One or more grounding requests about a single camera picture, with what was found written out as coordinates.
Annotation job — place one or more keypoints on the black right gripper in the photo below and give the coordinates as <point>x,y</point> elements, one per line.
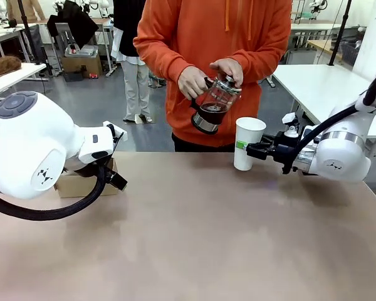
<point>280,149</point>

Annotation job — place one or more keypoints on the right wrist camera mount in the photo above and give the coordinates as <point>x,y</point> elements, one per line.
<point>290,123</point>

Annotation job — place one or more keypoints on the right forearm orange sleeve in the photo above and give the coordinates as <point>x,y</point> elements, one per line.
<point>163,59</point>

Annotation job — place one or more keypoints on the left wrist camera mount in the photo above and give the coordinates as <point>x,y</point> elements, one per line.
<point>114,131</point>

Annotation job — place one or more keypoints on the black hanging cloth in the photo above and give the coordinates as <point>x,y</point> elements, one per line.
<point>73,22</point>

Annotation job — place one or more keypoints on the white paper cup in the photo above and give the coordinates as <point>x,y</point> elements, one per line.
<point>249,131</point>

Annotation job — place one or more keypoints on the white side table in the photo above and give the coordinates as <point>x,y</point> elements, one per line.
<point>9,80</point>

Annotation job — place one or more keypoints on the person in tan top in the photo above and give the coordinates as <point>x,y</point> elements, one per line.
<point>25,9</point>

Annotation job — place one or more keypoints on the brown cardboard cup carrier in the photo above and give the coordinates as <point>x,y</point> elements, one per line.
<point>78,185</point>

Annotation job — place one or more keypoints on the black tripod pole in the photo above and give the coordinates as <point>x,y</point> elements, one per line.
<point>340,31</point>
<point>31,40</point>

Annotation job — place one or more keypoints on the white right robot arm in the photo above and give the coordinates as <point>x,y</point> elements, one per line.
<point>341,150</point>

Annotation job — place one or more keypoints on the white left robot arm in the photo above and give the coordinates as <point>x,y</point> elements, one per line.
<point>28,147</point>

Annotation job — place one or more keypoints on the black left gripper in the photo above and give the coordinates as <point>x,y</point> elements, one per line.
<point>117,180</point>

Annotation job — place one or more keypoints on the person in orange hoodie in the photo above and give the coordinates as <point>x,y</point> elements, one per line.
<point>213,34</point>

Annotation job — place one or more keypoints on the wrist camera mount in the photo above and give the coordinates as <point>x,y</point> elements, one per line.
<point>114,131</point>
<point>290,123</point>

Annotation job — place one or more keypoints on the person's left hand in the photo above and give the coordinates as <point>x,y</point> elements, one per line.
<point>228,69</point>

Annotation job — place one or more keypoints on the glass French press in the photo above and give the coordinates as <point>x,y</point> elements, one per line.
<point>213,109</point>

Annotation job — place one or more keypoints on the person in white trousers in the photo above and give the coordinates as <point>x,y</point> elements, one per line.
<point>134,56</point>

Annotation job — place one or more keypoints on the wooden top table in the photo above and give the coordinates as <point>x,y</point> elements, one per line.
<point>324,47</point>

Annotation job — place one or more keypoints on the brown furry bundle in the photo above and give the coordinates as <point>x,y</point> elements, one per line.
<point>3,66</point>

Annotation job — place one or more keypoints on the large white table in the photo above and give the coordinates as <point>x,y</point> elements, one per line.
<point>319,87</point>

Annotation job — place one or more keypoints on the small red object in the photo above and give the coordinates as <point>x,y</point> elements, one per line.
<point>94,75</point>

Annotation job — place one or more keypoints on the person's right hand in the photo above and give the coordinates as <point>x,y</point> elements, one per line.
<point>191,81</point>

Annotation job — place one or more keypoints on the left forearm orange sleeve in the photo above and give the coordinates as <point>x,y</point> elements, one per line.
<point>263,59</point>

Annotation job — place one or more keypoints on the brown cardboard box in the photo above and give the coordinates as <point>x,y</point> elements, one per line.
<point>81,62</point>

